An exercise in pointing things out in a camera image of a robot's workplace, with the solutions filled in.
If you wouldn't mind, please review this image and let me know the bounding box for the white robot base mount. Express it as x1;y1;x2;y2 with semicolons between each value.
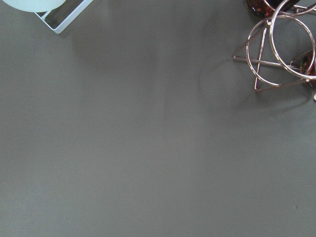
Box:
3;0;93;34

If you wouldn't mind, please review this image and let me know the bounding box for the tea bottle white blue label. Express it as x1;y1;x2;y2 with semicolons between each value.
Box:
290;50;316;76

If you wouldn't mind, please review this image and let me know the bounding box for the dark tea bottle white cap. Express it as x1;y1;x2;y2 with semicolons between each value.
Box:
246;0;299;18

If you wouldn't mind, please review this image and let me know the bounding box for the copper wire bottle basket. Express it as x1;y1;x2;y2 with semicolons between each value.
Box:
231;0;316;95

